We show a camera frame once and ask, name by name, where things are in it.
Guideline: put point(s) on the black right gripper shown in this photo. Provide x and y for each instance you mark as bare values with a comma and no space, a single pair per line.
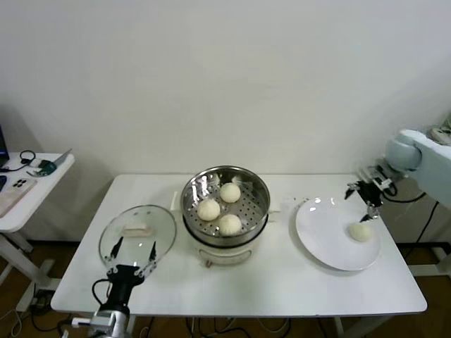
370,193

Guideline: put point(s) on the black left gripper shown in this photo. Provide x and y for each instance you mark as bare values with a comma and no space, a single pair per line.
123,278

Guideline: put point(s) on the white steamed baozi bun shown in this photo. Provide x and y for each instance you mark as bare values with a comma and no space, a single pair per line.
230,193
360,232
230,224
208,210

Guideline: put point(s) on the glass pot lid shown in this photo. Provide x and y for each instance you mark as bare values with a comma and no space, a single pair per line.
155,218

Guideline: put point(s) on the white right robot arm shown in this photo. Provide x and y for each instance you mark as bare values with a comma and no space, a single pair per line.
433,165

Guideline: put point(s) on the steel perforated steamer basket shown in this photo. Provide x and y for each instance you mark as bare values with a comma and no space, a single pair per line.
250,207

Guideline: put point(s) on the grey side table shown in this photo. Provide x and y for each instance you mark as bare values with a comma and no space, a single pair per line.
408,225

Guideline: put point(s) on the white round plate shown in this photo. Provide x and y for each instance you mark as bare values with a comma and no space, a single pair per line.
317,239

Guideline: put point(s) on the white table leg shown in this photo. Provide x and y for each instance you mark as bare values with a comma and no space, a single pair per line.
337,327
131,327

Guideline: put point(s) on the white electric cooking pot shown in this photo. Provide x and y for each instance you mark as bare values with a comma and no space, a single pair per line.
225,255

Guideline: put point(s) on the floor power strip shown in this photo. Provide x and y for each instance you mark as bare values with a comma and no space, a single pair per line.
40,299

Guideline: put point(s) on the white power strip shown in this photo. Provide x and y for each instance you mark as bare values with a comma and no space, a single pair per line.
440,133

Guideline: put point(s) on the white side table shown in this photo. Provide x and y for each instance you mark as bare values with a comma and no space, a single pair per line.
53,176

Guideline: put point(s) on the phone in pink case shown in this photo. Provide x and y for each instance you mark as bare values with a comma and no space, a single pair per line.
19,192

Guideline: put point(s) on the small blue device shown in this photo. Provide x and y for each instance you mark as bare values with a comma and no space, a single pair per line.
2,181

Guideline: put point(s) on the laptop with blue screen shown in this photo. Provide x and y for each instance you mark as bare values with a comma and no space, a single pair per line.
3,144

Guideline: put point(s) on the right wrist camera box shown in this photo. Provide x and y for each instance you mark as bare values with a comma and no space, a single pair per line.
382,181

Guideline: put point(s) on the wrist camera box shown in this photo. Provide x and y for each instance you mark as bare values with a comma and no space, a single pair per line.
105,318
382,181

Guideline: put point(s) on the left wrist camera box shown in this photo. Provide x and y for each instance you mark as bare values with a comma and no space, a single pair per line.
105,318

